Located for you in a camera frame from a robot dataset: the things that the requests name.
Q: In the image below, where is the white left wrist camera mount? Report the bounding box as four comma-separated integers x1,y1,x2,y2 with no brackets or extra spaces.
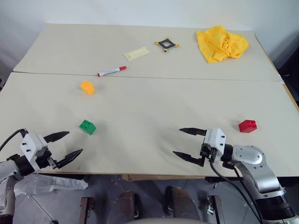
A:
20,133,49,173

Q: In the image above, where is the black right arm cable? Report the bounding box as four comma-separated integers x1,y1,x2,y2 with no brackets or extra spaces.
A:
209,160,266,221

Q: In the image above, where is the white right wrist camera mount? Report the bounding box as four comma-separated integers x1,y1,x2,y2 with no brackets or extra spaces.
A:
203,127,227,163

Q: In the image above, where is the cream plastic ribbed part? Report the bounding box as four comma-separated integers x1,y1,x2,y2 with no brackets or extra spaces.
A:
123,46,150,62

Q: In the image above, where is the green toy brick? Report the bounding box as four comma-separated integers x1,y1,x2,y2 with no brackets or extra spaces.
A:
78,119,97,135

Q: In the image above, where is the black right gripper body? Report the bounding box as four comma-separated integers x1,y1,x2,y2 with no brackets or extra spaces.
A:
199,140,217,164

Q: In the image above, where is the black yellow square frame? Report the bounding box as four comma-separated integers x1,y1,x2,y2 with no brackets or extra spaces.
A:
154,37,180,54

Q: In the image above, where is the crumpled yellow cloth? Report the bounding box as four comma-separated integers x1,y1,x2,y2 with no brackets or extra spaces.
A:
195,25,250,64

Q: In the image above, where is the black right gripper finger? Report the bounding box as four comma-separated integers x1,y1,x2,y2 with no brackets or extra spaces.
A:
179,127,208,137
172,151,205,167

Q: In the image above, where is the crumpled clear plastic bag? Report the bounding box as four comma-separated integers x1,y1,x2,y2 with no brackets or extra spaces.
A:
13,173,89,196

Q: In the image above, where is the red whiteboard marker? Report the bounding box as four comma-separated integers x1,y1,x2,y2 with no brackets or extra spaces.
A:
97,66,128,78

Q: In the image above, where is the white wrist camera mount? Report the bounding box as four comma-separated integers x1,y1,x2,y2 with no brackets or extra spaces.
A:
203,127,227,163
20,133,49,173

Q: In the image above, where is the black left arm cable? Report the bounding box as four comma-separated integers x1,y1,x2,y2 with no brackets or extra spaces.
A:
0,128,27,152

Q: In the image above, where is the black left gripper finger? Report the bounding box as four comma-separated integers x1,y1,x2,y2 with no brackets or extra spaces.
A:
43,131,71,143
54,148,84,169

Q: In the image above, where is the rusty metal bracket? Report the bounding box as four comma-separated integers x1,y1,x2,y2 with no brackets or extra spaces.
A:
79,196,95,224
206,195,225,224

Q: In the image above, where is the orange toy brick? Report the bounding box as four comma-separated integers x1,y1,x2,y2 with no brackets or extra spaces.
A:
80,80,95,96

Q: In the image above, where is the brown rounded dark shape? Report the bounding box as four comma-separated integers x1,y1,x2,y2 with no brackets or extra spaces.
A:
115,190,141,221
165,186,199,221

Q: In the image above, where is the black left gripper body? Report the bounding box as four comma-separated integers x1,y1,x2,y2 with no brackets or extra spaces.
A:
35,149,58,172

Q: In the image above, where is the red toy brick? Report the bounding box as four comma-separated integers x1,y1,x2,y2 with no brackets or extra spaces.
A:
238,119,258,133

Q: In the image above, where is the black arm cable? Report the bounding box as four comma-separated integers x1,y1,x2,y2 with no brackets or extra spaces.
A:
209,160,266,221
0,128,27,152

